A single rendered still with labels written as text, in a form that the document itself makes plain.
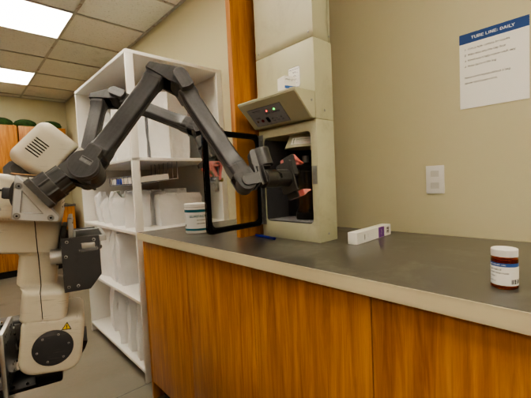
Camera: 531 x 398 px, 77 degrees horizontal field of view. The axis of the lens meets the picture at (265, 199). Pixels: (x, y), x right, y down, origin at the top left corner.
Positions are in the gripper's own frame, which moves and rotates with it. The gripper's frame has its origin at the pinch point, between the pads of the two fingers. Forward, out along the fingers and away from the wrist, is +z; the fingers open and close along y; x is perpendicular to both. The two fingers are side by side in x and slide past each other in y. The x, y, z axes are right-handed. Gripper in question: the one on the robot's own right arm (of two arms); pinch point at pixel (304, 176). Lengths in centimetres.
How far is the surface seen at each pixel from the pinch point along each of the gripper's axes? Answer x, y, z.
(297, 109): -0.4, 25.8, 5.7
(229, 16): 19, 79, 3
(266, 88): 16.8, 45.1, 11.4
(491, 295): -48, -40, -13
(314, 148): 0.9, 11.3, 11.4
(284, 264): 0.5, -26.6, -18.8
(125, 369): 173, -74, -18
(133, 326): 167, -49, -10
